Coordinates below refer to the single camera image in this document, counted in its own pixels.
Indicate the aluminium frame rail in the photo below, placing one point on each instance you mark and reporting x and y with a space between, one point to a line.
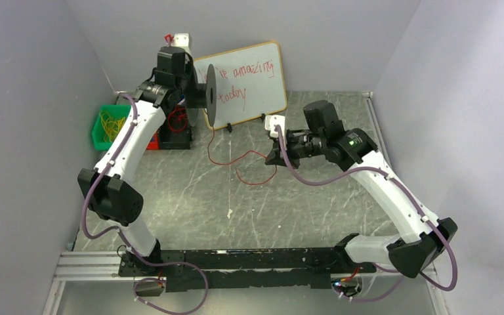
87 282

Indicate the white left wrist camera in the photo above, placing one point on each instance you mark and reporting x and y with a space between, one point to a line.
180 40

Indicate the black perforated cable spool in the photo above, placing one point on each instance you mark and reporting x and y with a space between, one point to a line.
201 96

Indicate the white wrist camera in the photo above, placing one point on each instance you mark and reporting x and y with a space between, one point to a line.
180 40
274 125

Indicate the red storage bin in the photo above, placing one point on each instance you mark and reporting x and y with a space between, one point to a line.
154 143

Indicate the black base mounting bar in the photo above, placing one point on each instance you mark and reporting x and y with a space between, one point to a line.
314 267

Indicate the yellow framed whiteboard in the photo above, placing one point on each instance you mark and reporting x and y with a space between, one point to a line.
249 83

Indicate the green storage bin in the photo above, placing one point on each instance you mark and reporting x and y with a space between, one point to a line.
108 124

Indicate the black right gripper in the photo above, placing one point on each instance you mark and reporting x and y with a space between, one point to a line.
287 147

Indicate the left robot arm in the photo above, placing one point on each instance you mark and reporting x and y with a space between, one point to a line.
110 201

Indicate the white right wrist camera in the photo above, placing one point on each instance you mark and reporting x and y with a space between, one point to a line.
274 125

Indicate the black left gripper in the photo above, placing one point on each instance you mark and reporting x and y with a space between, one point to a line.
186 93

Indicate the black storage bin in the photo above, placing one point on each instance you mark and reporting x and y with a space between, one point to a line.
176 133

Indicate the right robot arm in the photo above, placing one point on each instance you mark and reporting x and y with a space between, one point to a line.
421 236

